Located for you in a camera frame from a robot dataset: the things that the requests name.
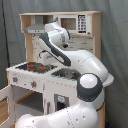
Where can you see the red right oven knob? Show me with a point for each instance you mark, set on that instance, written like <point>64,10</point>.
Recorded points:
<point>33,84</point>

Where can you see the toy microwave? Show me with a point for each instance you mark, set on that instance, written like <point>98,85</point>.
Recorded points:
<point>79,23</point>

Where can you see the grey range hood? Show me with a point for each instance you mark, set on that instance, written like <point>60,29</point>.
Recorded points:
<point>37,23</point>

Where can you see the red oven knob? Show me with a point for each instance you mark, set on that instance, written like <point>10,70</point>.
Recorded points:
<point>33,84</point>
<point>15,79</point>

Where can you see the wooden toy kitchen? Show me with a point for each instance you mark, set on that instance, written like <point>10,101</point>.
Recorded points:
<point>78,51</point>

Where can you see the red left oven knob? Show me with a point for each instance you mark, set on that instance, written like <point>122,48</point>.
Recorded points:
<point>15,79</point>

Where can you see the white oven door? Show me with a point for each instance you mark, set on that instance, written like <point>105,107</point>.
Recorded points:
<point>7,116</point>

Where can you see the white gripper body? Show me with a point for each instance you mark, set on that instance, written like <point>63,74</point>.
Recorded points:
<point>46,58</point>

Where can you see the black toy stovetop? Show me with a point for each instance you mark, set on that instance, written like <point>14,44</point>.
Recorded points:
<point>36,67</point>

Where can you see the grey toy sink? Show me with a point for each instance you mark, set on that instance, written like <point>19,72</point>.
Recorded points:
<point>57,73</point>

